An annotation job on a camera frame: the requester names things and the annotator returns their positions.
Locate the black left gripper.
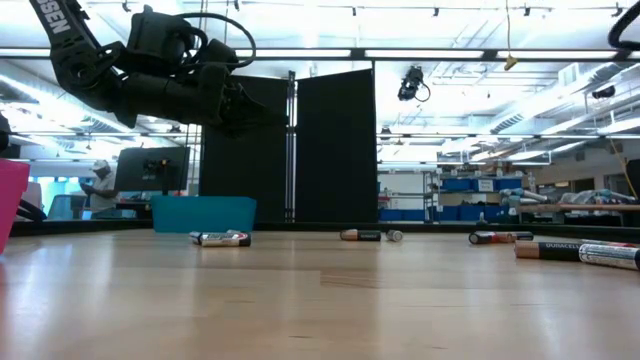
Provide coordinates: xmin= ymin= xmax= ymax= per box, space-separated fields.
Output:
xmin=154 ymin=65 xmax=290 ymax=137

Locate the copper black Duracell battery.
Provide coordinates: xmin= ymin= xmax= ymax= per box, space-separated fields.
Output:
xmin=514 ymin=241 xmax=584 ymax=262
xmin=339 ymin=228 xmax=382 ymax=243

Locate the black divider panel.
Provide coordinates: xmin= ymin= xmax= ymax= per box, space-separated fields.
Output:
xmin=294 ymin=68 xmax=379 ymax=224
xmin=199 ymin=73 xmax=290 ymax=224

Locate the blue plastic bin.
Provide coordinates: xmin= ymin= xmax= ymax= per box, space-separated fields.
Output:
xmin=150 ymin=195 xmax=258 ymax=234

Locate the black computer monitor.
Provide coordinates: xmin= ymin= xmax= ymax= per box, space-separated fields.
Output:
xmin=113 ymin=145 xmax=192 ymax=197

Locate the black office desk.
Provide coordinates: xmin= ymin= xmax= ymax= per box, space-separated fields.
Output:
xmin=114 ymin=199 xmax=154 ymax=221

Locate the person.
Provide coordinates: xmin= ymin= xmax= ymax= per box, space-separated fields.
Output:
xmin=79 ymin=159 xmax=121 ymax=220

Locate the blue storage crate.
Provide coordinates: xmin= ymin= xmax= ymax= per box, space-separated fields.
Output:
xmin=378 ymin=208 xmax=426 ymax=223

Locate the shelf with blue bins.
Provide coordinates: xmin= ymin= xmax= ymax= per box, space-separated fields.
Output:
xmin=424 ymin=170 xmax=526 ymax=224

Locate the red plastic bin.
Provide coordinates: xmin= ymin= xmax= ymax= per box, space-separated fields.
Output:
xmin=0 ymin=158 xmax=31 ymax=255

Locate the wooden workbench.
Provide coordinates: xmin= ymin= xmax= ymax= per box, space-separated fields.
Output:
xmin=517 ymin=187 xmax=640 ymax=229

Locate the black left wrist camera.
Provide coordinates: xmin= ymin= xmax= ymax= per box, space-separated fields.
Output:
xmin=197 ymin=38 xmax=240 ymax=71

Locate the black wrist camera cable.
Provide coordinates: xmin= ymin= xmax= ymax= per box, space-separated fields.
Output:
xmin=174 ymin=12 xmax=258 ymax=70
xmin=607 ymin=0 xmax=640 ymax=52

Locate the black aluminium table frame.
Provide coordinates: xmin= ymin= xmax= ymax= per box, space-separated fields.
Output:
xmin=0 ymin=218 xmax=640 ymax=245

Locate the black hanging camera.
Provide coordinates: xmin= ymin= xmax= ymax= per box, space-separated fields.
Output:
xmin=397 ymin=64 xmax=432 ymax=104

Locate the black curved cable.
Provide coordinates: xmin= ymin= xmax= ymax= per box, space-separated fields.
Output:
xmin=17 ymin=198 xmax=49 ymax=222

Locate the yellow hanging cable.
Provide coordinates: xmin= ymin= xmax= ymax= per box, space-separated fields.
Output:
xmin=503 ymin=0 xmax=519 ymax=72

